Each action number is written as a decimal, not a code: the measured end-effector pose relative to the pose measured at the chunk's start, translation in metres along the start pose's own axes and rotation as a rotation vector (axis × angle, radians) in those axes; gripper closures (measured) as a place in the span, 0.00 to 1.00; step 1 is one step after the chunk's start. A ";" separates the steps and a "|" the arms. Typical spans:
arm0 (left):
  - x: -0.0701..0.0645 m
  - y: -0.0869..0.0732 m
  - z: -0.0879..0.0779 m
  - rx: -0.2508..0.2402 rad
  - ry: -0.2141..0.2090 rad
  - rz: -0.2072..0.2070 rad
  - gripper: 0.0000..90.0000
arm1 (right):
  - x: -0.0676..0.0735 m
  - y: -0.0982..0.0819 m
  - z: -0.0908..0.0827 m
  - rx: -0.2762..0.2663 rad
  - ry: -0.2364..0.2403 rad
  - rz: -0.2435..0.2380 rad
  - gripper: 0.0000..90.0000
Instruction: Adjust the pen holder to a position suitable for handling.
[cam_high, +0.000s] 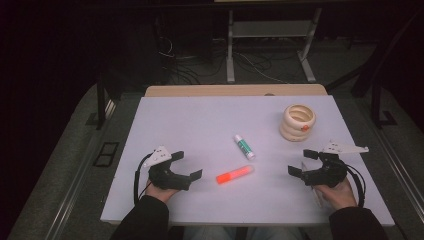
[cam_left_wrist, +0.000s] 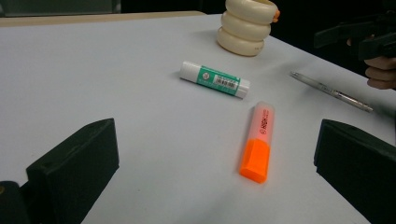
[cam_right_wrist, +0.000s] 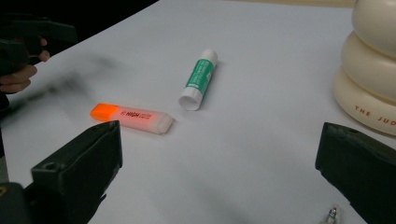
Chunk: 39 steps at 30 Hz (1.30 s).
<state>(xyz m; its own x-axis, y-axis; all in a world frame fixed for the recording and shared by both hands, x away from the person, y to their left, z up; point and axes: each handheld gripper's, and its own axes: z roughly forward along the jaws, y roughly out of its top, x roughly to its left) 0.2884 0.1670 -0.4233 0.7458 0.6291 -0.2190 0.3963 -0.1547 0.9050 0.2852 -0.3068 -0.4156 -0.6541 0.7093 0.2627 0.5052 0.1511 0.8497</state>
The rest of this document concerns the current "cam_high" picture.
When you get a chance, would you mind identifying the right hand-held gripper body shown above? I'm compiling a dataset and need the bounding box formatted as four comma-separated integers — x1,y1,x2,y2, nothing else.
300,140,370,188

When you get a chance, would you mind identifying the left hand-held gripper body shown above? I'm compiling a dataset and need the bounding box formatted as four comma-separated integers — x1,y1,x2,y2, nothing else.
143,145,194,192

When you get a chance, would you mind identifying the cream ribbed pen holder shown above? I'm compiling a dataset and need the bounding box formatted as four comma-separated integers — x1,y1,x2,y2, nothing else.
279,103,317,143

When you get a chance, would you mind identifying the orange highlighter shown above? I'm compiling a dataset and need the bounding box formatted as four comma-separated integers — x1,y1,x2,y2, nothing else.
215,164,255,185

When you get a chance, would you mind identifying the person's left hand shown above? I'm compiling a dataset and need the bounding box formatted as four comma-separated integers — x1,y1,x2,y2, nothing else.
144,179,179,204

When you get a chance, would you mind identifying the person's right hand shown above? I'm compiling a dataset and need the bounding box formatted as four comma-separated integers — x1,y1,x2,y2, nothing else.
313,177,358,211

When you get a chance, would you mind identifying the white and green glue stick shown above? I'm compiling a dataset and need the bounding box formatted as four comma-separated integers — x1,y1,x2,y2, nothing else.
233,134,256,161

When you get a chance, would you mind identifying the black metal stand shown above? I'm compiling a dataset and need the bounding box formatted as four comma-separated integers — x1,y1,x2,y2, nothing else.
324,9,398,130
84,71,118,131

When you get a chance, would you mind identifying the white metal stand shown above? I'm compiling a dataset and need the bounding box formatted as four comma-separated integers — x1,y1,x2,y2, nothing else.
225,7,323,84

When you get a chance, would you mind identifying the left hand-held gripper cable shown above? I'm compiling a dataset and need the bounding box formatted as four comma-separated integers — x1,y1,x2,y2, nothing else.
132,152,154,205

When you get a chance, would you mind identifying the hand-held gripper cable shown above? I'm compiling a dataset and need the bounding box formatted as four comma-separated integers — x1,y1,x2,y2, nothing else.
132,152,154,205
345,164,367,208

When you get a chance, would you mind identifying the right hand-held gripper cable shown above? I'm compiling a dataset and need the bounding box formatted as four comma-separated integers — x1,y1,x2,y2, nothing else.
345,164,367,208

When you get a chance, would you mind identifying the metal floor rail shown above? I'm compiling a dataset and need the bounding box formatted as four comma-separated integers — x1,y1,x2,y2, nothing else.
44,99,118,240
358,101,424,216

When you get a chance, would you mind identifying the bundle of floor cables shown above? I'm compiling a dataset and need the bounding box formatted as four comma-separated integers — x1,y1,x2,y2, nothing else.
158,34,289,85

